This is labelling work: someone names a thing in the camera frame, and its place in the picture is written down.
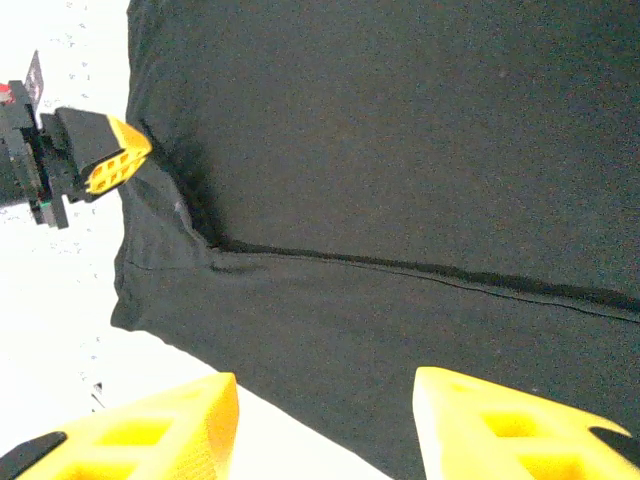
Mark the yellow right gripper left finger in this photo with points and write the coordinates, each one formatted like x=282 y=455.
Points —
x=150 y=440

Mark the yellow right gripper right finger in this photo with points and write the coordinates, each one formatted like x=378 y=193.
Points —
x=475 y=430

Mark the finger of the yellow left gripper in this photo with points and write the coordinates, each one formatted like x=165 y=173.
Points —
x=110 y=137
x=112 y=177

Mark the black t-shirt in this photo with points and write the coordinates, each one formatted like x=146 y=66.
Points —
x=350 y=150

